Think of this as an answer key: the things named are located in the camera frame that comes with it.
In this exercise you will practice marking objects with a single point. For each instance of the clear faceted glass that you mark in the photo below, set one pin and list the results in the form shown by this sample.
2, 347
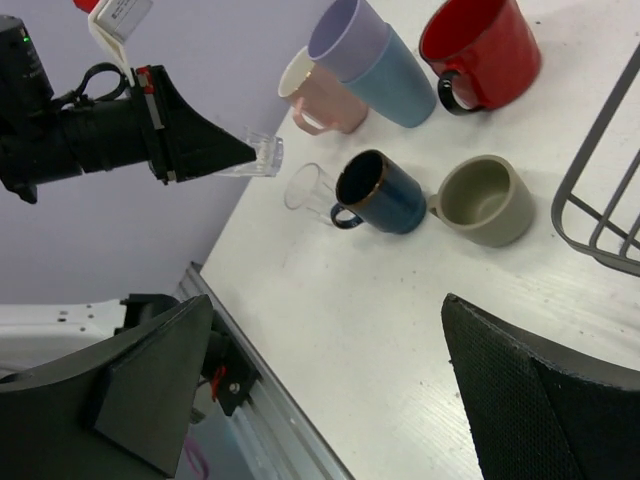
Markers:
269, 154

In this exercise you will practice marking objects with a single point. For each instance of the black wire dish rack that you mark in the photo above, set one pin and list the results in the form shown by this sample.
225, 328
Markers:
596, 207

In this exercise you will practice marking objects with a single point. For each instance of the light blue cup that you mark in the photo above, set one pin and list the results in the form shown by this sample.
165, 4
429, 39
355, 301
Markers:
395, 86

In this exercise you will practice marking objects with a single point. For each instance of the aluminium rail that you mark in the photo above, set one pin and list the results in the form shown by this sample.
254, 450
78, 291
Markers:
270, 431

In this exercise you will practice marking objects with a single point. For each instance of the pink mug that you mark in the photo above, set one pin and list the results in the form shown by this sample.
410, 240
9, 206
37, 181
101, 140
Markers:
320, 102

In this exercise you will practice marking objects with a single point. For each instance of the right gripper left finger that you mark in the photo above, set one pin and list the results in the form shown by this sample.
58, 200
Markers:
118, 409

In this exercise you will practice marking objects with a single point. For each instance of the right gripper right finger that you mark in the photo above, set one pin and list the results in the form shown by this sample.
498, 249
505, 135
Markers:
538, 409

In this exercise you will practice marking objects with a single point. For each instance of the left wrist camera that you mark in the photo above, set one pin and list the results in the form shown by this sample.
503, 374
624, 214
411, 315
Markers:
111, 23

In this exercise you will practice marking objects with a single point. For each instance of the red mug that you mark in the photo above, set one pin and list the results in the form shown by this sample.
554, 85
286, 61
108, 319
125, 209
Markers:
483, 52

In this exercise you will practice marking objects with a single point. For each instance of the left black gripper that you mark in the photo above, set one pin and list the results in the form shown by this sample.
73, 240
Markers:
151, 123

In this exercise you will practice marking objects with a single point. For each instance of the lavender cup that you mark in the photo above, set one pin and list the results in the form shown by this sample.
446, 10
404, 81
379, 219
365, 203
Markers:
348, 38

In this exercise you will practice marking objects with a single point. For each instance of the dark blue small cup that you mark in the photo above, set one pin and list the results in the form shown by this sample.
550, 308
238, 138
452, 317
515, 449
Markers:
375, 190

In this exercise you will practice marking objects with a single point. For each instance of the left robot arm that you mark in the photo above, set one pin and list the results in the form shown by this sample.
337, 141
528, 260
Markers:
45, 138

